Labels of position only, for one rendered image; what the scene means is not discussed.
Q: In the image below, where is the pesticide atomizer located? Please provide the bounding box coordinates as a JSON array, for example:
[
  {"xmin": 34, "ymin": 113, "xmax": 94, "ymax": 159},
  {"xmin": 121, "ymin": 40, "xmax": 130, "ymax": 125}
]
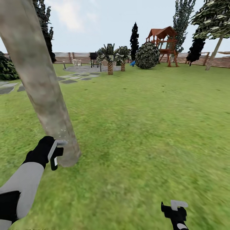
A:
[{"xmin": 50, "ymin": 156, "xmax": 58, "ymax": 171}]

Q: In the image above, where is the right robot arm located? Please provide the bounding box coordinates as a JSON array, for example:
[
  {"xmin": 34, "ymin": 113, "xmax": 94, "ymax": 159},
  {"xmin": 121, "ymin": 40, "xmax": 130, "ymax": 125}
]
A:
[{"xmin": 161, "ymin": 200, "xmax": 189, "ymax": 230}]

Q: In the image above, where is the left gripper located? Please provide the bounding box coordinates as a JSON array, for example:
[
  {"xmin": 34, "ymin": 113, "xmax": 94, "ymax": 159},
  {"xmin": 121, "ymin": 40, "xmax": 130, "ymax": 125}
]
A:
[{"xmin": 51, "ymin": 146, "xmax": 64, "ymax": 158}]

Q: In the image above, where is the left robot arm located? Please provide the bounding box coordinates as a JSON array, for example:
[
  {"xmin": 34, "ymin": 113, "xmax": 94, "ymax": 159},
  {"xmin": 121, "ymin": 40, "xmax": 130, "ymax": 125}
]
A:
[{"xmin": 0, "ymin": 136, "xmax": 67, "ymax": 230}]

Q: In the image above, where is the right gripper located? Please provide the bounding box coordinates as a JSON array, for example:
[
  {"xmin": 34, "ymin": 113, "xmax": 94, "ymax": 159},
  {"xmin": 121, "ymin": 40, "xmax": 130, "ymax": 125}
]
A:
[{"xmin": 161, "ymin": 203, "xmax": 187, "ymax": 222}]

